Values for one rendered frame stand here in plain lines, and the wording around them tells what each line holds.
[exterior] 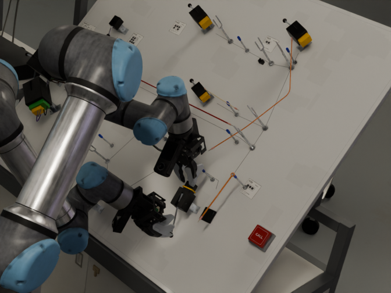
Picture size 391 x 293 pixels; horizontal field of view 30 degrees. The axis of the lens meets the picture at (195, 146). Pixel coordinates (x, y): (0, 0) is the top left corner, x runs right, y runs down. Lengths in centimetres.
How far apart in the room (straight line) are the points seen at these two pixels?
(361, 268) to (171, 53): 199
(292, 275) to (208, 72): 72
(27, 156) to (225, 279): 68
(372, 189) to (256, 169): 278
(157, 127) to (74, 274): 87
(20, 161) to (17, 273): 42
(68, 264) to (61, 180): 114
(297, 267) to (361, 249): 176
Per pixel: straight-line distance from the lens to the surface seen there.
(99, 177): 192
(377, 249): 428
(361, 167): 513
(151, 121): 182
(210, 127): 229
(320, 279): 247
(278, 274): 244
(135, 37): 261
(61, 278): 261
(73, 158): 144
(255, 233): 205
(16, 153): 174
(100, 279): 243
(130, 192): 198
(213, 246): 212
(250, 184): 215
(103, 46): 147
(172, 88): 187
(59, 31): 153
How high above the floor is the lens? 220
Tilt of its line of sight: 27 degrees down
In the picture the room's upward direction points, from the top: 11 degrees clockwise
